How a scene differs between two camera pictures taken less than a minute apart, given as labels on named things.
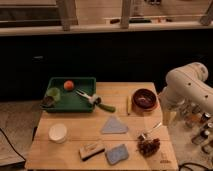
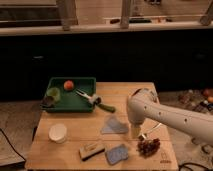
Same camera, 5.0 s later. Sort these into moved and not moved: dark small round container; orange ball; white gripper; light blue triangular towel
Moved: white gripper
Not moved: orange ball; light blue triangular towel; dark small round container
